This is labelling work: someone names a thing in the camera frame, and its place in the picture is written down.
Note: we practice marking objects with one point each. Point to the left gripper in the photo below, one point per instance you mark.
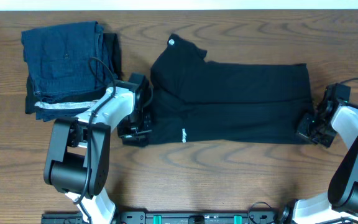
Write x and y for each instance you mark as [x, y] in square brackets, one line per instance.
[128, 136]

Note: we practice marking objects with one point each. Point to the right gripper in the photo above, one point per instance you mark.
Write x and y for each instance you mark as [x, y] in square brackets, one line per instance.
[306, 119]

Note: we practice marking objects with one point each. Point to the black t-shirt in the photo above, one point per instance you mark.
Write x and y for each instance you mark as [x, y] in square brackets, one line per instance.
[199, 100]

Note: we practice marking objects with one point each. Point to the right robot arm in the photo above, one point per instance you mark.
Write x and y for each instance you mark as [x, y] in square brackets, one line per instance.
[334, 116]

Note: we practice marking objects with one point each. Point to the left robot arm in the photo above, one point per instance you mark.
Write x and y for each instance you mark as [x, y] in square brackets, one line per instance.
[77, 163]

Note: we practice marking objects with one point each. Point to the folded black garment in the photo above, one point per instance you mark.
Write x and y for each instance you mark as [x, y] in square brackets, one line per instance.
[47, 109]

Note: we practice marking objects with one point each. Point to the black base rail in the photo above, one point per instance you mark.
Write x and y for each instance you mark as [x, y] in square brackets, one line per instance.
[166, 217]

